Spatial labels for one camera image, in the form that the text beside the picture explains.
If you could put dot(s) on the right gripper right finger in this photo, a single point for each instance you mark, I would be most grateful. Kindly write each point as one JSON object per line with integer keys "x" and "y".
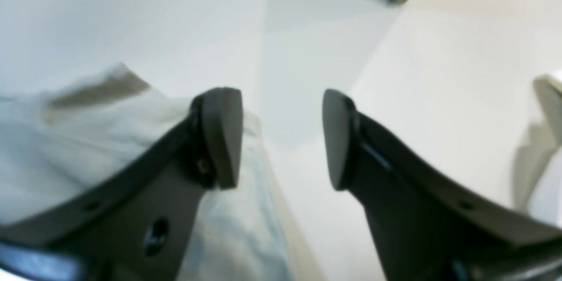
{"x": 424, "y": 225}

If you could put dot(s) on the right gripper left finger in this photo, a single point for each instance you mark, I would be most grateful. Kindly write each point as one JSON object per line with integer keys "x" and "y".
{"x": 135, "y": 226}

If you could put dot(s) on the light grey t-shirt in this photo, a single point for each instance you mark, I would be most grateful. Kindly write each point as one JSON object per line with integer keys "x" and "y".
{"x": 56, "y": 145}

